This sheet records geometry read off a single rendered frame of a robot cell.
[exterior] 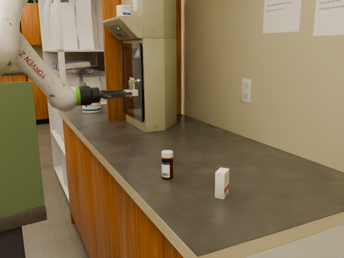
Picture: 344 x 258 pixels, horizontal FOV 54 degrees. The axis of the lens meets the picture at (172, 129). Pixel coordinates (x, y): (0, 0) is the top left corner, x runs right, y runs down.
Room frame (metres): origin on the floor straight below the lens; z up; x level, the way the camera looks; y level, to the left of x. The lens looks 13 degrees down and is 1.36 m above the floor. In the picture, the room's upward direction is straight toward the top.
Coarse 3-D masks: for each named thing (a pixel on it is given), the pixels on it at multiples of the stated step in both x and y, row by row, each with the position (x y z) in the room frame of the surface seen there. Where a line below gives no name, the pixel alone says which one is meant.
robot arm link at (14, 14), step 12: (0, 0) 1.13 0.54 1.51; (12, 0) 1.16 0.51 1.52; (24, 0) 1.24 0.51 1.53; (0, 12) 1.06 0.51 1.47; (12, 12) 1.10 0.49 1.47; (0, 24) 1.00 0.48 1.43; (12, 24) 1.05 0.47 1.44; (0, 36) 0.95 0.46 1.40; (12, 36) 0.99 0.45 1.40; (0, 48) 0.94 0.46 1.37; (12, 48) 0.97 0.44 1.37; (0, 60) 0.94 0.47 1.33; (12, 60) 0.97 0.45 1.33; (0, 72) 0.98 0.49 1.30
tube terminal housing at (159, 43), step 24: (144, 0) 1.69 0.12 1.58; (168, 0) 1.81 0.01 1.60; (144, 24) 1.69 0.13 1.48; (168, 24) 1.81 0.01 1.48; (144, 48) 1.69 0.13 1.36; (168, 48) 1.80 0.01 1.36; (144, 72) 1.69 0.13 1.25; (168, 72) 1.80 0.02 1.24; (144, 96) 1.69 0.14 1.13; (168, 96) 1.79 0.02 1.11; (144, 120) 1.70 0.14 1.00; (168, 120) 1.79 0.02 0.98
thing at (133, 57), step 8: (128, 48) 1.85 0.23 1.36; (136, 48) 1.74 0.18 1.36; (128, 56) 1.86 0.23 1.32; (136, 56) 1.75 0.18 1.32; (128, 64) 1.86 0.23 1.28; (136, 64) 1.75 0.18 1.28; (128, 72) 1.87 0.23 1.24; (136, 72) 1.75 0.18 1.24; (128, 88) 1.87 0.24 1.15; (136, 88) 1.76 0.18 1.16; (128, 96) 1.88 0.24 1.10; (136, 96) 1.76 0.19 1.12; (128, 104) 1.88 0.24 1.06; (136, 104) 1.77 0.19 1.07; (128, 112) 1.89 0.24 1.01; (136, 112) 1.77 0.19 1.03
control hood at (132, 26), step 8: (120, 16) 1.64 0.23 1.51; (128, 16) 1.66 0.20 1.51; (136, 16) 1.68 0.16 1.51; (104, 24) 1.91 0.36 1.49; (112, 24) 1.80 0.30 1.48; (120, 24) 1.70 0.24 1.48; (128, 24) 1.66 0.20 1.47; (136, 24) 1.68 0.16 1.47; (112, 32) 1.93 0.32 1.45; (128, 32) 1.72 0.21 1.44; (136, 32) 1.68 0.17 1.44
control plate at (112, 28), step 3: (108, 27) 1.90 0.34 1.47; (111, 27) 1.86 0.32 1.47; (114, 27) 1.82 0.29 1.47; (117, 27) 1.78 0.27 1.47; (120, 27) 1.74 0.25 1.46; (111, 30) 1.91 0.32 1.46; (114, 30) 1.86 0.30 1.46; (117, 30) 1.82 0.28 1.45; (120, 30) 1.78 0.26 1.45; (114, 33) 1.91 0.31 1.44; (117, 33) 1.87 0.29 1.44; (120, 33) 1.83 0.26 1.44; (123, 33) 1.79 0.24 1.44; (117, 36) 1.92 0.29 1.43; (120, 36) 1.87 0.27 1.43; (123, 36) 1.83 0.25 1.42; (126, 36) 1.79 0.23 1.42; (129, 36) 1.76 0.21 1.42
